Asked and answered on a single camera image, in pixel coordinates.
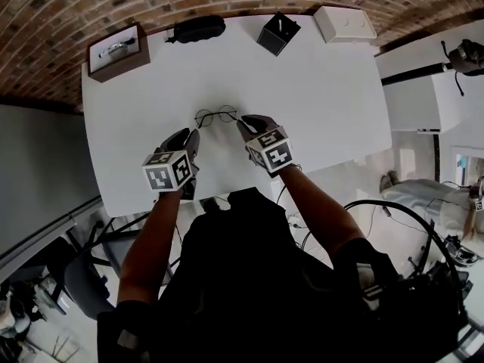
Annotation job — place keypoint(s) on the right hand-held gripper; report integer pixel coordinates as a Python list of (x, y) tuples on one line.
[(272, 151)]

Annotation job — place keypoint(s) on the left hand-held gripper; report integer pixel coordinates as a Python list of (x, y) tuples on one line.
[(166, 172)]

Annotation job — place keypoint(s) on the round thin black-framed glasses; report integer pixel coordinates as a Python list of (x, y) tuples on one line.
[(204, 114)]

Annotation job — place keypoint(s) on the person's left forearm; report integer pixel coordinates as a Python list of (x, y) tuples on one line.
[(151, 244)]

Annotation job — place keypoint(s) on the person's right forearm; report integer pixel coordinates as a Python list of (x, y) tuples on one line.
[(314, 210)]

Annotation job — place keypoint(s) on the black glasses case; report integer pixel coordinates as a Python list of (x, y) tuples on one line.
[(196, 28)]

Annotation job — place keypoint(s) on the black square box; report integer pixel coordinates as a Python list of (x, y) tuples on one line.
[(276, 38)]

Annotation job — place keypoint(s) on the brown watch box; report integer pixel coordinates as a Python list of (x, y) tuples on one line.
[(130, 64)]

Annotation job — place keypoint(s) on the silver wristwatch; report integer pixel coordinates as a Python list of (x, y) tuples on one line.
[(117, 48)]

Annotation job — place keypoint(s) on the white rectangular box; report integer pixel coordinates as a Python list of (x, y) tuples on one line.
[(344, 26)]

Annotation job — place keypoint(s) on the person's black clothing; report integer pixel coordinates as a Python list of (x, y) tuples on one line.
[(246, 297)]

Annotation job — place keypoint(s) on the black office chair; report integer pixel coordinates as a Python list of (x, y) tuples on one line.
[(83, 282)]

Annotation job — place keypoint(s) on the white side cabinet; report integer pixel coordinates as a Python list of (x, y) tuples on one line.
[(435, 104)]

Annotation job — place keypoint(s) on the gray cloth bundle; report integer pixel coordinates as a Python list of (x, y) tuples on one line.
[(423, 199)]

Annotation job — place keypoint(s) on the white framed picture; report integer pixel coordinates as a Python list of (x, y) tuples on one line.
[(469, 166)]

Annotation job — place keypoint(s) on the black camera device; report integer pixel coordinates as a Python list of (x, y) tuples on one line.
[(469, 57)]

